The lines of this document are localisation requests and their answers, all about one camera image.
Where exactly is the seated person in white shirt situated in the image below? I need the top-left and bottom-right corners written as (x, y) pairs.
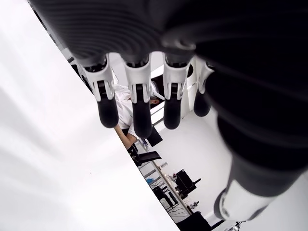
top-left (113, 81), bottom-right (167, 148)

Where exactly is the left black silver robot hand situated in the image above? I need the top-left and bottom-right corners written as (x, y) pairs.
top-left (27, 0), bottom-right (308, 222)

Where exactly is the black cabinet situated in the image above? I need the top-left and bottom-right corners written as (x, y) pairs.
top-left (177, 211), bottom-right (212, 231)

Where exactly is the black office chair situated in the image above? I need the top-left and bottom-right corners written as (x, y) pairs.
top-left (127, 128), bottom-right (163, 168)

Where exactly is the white VR headset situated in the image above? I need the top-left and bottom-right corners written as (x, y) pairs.
top-left (149, 81), bottom-right (167, 101)

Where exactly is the white desk with wood top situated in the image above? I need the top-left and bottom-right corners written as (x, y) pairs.
top-left (139, 141), bottom-right (193, 217)

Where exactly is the black computer monitor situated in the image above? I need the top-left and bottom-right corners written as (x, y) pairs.
top-left (172, 169), bottom-right (202, 200)

